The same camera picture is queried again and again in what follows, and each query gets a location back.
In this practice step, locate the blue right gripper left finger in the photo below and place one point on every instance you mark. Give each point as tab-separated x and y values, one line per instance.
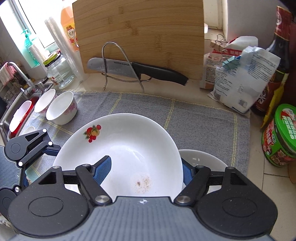
102	169

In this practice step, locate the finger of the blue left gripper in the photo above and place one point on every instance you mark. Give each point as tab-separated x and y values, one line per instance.
51	151

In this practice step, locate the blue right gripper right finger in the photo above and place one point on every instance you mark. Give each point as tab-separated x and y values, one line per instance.
188	172

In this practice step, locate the white plate with fruit print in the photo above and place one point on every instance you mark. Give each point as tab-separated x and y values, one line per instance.
210	172

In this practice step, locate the white bowl pink flowers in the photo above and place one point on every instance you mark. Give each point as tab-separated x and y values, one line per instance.
63	109

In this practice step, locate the white ceramic bowl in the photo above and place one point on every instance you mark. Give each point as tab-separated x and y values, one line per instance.
44	101

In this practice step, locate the red dish in sink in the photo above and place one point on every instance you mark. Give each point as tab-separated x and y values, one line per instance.
20	117

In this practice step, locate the metal sink faucet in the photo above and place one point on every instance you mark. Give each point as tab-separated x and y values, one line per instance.
14	81

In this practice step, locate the clear glass storage jar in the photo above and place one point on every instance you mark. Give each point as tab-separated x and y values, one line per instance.
58	70

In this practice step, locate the green lid mushroom sauce jar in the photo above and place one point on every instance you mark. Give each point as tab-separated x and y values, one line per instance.
278	139

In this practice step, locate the white plastic bag with clip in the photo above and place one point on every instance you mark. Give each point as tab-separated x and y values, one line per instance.
241	80

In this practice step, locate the teal soap pump bottle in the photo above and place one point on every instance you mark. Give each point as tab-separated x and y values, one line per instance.
34	47

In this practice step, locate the red white paper bag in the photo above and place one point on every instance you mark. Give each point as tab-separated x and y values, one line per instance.
222	51

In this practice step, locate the yellow packet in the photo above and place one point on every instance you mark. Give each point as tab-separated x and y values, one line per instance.
273	104

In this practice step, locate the bamboo cutting board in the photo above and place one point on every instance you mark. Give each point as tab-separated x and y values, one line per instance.
167	34

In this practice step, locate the metal wire rack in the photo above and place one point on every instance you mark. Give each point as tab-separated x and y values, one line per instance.
123	67

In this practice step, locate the black handle kitchen knife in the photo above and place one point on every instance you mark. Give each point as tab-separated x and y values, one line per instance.
155	72

